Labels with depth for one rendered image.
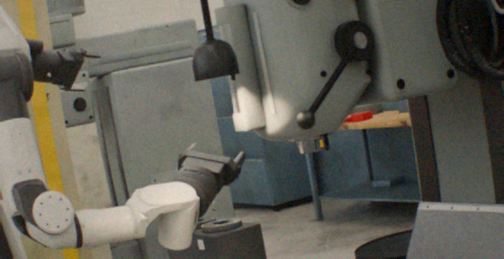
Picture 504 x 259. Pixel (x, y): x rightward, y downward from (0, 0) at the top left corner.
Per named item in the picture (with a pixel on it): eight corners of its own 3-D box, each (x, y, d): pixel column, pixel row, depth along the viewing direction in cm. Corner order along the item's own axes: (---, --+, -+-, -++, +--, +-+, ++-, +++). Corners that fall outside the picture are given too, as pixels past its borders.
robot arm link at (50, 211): (21, 241, 139) (-9, 120, 143) (11, 252, 150) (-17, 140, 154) (79, 228, 144) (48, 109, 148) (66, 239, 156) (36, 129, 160)
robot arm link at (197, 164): (239, 151, 174) (222, 180, 163) (238, 192, 178) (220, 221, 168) (180, 139, 176) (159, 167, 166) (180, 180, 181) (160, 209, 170)
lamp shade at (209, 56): (185, 83, 138) (179, 45, 138) (218, 77, 143) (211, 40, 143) (216, 77, 133) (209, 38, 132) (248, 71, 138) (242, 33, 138)
